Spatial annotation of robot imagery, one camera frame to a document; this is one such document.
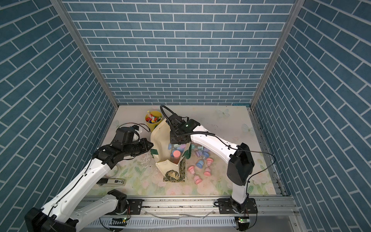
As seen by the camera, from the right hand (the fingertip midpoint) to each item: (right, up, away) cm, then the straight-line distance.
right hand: (174, 140), depth 81 cm
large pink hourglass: (+1, -9, +2) cm, 9 cm away
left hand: (-8, -2, -6) cm, 10 cm away
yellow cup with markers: (-16, +12, +13) cm, 24 cm away
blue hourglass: (-4, -5, +8) cm, 10 cm away
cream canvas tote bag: (-9, -6, +4) cm, 12 cm away
